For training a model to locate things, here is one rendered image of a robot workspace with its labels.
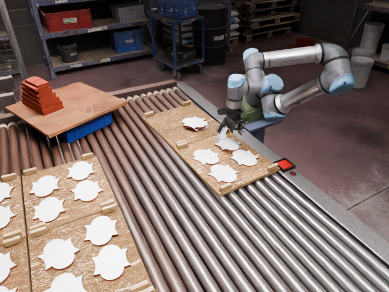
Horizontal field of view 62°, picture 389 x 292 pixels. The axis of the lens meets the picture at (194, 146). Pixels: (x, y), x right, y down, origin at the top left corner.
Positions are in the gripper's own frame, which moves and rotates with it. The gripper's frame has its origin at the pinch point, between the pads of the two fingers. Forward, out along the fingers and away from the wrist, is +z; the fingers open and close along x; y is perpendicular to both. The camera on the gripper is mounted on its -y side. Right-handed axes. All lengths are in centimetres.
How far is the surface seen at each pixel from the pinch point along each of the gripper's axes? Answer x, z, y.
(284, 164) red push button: 13.6, 3.6, 27.9
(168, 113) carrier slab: -10, 6, -49
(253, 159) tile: 2.1, 2.5, 18.0
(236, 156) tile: -3.1, 2.8, 11.4
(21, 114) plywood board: -90, -3, -75
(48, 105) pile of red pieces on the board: -75, -8, -67
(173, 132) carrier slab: -18.9, 5.2, -26.4
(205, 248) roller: -45, 4, 50
